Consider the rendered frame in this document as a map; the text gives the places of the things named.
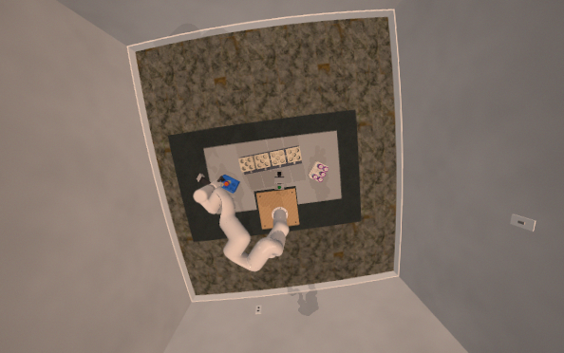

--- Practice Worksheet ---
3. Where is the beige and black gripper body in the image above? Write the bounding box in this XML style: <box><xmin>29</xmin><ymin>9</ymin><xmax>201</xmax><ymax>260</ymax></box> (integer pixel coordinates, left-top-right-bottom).
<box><xmin>210</xmin><ymin>179</ymin><xmax>223</xmax><ymax>188</ymax></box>

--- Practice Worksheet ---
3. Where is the blue tube rack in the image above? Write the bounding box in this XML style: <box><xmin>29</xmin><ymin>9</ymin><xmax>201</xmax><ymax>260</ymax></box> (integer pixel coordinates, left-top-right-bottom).
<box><xmin>222</xmin><ymin>175</ymin><xmax>240</xmax><ymax>193</ymax></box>

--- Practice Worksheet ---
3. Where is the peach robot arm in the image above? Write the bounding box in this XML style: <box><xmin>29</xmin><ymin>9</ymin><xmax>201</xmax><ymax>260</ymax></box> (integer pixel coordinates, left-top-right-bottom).
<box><xmin>194</xmin><ymin>174</ymin><xmax>290</xmax><ymax>271</ymax></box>

